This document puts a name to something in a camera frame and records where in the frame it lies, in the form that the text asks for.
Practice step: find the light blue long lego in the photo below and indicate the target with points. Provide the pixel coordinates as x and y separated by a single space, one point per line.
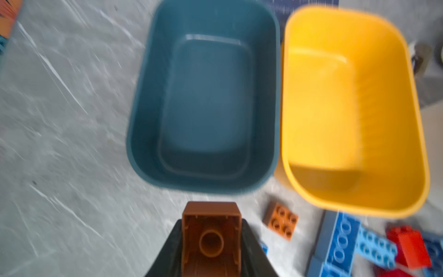
264 247

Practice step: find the brown lego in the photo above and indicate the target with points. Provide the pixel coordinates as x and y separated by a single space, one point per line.
211 240
280 220

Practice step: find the yellow plastic bin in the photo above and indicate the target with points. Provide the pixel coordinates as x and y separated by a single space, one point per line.
351 131

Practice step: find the blue lego right upright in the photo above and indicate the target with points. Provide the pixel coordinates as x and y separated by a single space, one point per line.
434 245

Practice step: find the blue long lego upper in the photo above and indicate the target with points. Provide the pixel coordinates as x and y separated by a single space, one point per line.
336 241

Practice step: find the light blue lego right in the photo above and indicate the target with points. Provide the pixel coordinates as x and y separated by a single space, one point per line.
376 248

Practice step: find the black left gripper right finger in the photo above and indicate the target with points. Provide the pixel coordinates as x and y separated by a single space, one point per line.
254 262

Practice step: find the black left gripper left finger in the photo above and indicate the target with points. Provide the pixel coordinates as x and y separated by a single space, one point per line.
168 261

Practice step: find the teal plastic bin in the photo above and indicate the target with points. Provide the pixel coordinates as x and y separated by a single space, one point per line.
206 111

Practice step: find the blue lego long lower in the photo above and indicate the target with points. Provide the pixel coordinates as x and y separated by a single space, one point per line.
318 268

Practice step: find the red lego upper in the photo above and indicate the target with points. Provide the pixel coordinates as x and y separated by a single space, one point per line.
412 252

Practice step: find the small grey clip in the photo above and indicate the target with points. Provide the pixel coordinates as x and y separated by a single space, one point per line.
420 53

